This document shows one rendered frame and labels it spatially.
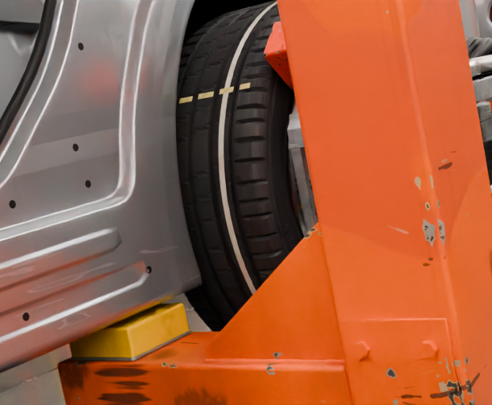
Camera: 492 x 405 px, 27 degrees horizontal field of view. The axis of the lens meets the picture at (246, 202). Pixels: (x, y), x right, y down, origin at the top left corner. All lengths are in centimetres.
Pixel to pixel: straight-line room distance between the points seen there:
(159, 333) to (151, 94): 36
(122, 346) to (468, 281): 55
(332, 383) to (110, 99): 55
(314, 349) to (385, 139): 31
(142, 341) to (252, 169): 31
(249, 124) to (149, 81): 17
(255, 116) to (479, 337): 53
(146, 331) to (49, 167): 29
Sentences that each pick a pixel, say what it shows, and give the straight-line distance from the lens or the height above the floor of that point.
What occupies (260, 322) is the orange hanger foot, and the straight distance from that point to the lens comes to 134.
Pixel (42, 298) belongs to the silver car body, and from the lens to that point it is 137.
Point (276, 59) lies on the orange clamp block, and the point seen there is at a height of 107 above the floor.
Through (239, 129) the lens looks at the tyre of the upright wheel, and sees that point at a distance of 156.
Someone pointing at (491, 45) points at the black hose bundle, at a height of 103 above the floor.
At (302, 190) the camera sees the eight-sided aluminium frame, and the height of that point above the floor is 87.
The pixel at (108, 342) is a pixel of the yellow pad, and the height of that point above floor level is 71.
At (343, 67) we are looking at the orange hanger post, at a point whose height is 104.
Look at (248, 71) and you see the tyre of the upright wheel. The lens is 160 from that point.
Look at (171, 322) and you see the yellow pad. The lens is 155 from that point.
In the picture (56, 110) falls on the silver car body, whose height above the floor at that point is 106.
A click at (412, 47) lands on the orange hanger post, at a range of 113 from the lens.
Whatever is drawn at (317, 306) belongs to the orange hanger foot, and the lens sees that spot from 128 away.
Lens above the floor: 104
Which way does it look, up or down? 6 degrees down
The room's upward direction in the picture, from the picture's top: 11 degrees counter-clockwise
